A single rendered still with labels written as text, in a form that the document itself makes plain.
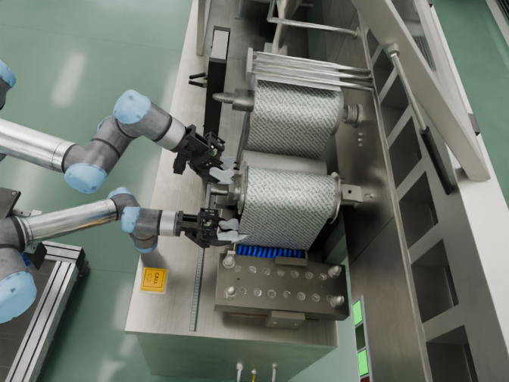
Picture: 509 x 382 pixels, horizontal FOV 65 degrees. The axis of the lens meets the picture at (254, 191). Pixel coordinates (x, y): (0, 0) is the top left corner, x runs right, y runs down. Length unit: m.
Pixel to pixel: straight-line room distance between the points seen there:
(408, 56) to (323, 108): 0.63
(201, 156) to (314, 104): 0.37
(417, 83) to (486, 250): 0.29
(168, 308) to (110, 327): 0.97
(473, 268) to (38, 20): 3.60
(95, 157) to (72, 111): 2.12
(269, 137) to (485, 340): 0.77
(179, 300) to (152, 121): 0.62
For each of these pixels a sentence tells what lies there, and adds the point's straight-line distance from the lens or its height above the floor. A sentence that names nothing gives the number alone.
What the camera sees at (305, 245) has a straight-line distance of 1.27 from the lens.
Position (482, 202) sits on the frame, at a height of 1.65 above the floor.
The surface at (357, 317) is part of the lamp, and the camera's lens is 1.10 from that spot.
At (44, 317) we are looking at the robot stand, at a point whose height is 0.23.
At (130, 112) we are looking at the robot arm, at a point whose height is 1.50.
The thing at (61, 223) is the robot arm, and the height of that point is 1.12.
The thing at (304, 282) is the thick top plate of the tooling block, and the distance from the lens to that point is 1.26.
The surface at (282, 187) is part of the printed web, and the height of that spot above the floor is 1.31.
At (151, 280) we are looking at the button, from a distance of 1.33.
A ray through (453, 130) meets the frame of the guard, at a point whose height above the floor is 1.76.
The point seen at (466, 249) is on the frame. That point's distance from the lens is 0.74.
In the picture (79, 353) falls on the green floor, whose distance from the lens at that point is 2.26.
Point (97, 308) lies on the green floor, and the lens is 2.30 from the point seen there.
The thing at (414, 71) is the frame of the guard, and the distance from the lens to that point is 0.57.
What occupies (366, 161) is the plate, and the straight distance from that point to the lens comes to 1.15.
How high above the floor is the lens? 2.16
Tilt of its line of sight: 56 degrees down
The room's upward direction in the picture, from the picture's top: 16 degrees clockwise
